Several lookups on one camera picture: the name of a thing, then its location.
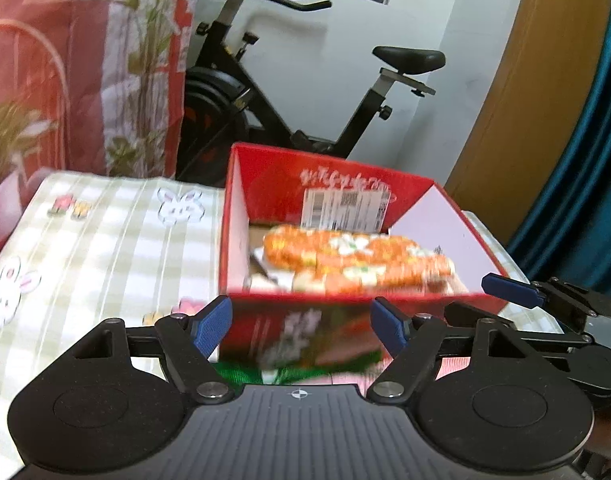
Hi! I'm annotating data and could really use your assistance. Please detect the teal curtain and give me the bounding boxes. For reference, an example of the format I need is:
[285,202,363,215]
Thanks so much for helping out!
[505,0,611,291]

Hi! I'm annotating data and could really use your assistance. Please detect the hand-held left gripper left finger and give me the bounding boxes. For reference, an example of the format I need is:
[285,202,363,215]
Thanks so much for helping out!
[70,296,236,406]

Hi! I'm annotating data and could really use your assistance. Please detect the checked rabbit print tablecloth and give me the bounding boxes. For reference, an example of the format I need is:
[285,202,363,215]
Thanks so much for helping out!
[0,170,561,480]

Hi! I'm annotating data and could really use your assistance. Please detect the red cardboard box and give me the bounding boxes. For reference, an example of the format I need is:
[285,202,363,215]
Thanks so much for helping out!
[216,142,511,386]

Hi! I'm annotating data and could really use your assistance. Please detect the pink printed backdrop cloth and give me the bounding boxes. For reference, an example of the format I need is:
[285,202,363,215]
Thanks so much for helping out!
[0,0,206,266]

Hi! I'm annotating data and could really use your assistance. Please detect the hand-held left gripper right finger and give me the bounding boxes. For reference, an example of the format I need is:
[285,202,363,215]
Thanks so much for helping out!
[366,297,523,405]

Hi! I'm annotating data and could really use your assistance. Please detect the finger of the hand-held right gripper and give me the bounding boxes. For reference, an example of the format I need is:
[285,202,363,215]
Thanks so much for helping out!
[444,302,593,348]
[482,272,611,319]

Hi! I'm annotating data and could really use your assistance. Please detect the wooden door panel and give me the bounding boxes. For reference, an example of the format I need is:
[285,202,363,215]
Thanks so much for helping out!
[443,0,611,246]

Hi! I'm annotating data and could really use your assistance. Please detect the orange patterned cloth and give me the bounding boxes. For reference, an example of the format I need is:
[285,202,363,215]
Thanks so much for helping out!
[262,225,457,297]

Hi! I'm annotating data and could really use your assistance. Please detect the black exercise bike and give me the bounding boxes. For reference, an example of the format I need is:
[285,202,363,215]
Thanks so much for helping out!
[176,0,446,183]

